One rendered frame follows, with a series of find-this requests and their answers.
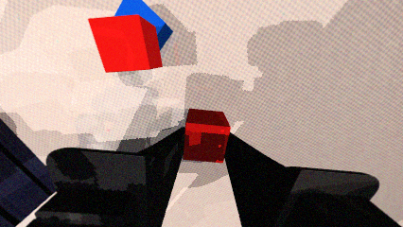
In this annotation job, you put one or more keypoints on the red cube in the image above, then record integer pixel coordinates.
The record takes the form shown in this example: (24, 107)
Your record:
(206, 136)
(126, 43)

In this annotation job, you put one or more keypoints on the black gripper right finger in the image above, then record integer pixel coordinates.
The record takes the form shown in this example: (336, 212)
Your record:
(265, 191)

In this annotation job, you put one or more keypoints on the blue cube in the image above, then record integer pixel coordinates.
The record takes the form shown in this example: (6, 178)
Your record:
(133, 7)

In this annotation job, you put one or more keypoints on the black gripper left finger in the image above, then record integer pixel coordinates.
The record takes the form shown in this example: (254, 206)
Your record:
(149, 174)

